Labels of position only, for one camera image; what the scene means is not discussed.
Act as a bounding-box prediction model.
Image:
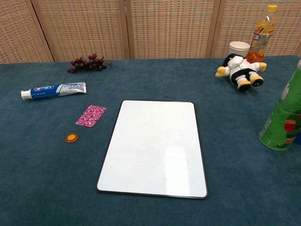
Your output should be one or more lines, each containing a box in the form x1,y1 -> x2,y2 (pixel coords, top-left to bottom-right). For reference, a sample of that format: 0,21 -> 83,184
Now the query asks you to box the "woven folding screen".
0,0 -> 301,65

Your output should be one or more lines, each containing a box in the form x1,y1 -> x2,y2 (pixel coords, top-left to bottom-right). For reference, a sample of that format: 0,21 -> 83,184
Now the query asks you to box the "white paper cup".
229,41 -> 251,59

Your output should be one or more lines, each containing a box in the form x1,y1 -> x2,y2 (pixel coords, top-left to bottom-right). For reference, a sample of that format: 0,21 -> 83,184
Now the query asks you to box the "black white plush penguin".
215,53 -> 268,92

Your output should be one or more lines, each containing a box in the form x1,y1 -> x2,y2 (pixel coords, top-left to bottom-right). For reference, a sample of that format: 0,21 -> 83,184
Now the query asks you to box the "green chips can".
258,59 -> 301,152

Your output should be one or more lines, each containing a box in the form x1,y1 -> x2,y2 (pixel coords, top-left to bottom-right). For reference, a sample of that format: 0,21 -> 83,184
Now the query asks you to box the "orange juice bottle yellow cap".
245,4 -> 279,64

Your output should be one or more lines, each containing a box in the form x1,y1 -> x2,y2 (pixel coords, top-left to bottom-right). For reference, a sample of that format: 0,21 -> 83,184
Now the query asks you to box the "pink patterned packet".
75,104 -> 107,129

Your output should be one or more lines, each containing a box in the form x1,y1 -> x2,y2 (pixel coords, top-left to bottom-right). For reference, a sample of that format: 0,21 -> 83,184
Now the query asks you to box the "small orange round cap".
65,133 -> 79,144

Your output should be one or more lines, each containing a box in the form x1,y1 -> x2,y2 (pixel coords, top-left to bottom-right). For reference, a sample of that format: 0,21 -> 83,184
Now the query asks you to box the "dark red grape bunch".
67,53 -> 113,74

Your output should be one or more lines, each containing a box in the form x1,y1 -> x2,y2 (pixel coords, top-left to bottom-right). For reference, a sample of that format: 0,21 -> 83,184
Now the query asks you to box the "teal table cloth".
0,54 -> 301,226

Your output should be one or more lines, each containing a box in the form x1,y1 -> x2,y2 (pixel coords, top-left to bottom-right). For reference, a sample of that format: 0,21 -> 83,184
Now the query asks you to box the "white board black rim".
95,99 -> 209,200

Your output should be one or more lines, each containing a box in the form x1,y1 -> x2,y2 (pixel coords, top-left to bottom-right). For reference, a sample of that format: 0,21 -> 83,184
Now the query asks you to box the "blue white toothpaste tube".
20,81 -> 87,101

